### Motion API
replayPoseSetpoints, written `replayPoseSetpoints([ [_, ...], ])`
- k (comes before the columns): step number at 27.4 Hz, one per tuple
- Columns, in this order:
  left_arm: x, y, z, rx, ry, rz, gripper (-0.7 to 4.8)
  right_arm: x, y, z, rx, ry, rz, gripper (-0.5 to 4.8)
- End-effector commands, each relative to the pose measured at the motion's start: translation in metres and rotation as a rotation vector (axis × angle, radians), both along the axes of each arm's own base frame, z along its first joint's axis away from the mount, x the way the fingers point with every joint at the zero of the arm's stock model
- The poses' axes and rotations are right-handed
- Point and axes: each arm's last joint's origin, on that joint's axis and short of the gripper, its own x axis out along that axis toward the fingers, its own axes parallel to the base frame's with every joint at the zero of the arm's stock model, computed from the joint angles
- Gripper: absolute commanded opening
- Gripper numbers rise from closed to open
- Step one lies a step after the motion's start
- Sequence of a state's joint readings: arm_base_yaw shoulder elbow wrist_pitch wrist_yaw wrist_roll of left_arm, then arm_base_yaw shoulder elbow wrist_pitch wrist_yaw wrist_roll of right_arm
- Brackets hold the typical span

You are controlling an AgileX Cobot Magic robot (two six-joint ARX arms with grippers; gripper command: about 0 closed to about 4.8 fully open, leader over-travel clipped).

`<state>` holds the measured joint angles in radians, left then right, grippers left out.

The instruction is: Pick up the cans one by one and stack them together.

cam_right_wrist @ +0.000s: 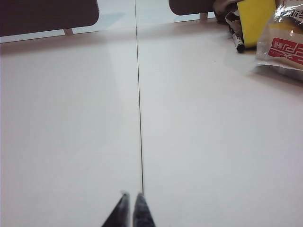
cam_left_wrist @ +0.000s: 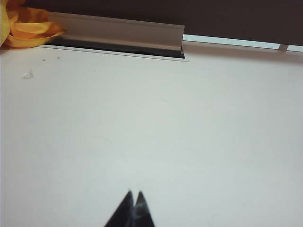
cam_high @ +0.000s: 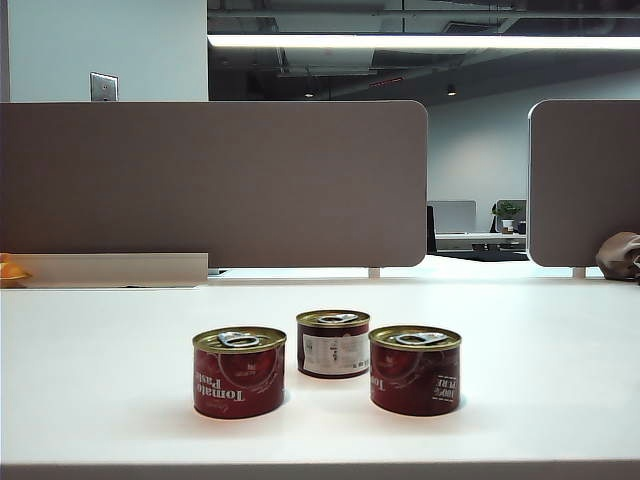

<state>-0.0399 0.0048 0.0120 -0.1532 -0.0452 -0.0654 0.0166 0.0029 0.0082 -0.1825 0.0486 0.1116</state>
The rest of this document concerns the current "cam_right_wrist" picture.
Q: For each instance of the crumpled printed wrapper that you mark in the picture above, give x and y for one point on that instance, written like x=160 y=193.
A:
x=233 y=21

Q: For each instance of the crumpled brown paper bag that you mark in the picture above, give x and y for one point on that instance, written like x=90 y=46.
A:
x=222 y=11

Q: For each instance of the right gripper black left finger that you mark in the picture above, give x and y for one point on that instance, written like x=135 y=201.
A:
x=119 y=212

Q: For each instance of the clear snack bag red label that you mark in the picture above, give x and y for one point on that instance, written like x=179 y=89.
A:
x=281 y=42

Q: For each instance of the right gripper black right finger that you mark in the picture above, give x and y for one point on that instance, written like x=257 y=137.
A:
x=142 y=212

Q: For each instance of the black marker pen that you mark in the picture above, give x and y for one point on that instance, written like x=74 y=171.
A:
x=237 y=42

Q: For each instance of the yellow sponge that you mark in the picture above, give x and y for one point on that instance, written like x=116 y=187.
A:
x=256 y=23

